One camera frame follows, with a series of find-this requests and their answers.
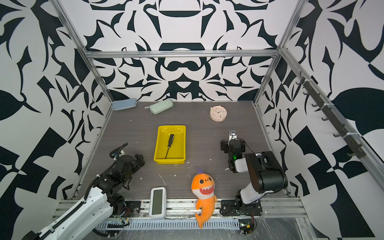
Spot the yellow plastic bin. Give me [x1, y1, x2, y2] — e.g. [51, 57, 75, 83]
[154, 125, 187, 165]

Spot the black screwdriver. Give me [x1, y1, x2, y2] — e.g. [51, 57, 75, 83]
[165, 134, 175, 159]

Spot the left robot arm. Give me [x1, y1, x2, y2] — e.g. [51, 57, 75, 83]
[23, 143, 145, 240]

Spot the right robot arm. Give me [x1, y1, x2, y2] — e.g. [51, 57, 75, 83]
[221, 130, 288, 211]

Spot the beige round alarm clock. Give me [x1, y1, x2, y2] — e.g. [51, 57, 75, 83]
[210, 106, 228, 122]

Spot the orange shark plush toy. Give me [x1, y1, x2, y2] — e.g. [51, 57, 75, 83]
[191, 169, 217, 229]

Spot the white digital clock device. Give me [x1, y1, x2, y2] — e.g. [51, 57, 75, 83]
[149, 187, 167, 219]

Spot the blue pencil case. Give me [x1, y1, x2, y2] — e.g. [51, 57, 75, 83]
[112, 99, 137, 111]

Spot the green pencil case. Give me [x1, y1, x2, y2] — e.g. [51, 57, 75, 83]
[145, 99, 174, 115]

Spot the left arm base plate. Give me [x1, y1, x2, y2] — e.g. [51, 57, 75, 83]
[120, 201, 142, 218]

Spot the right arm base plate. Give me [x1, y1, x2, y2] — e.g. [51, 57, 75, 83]
[220, 200, 263, 217]

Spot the white cable duct strip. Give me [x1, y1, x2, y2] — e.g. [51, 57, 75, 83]
[98, 219, 240, 231]

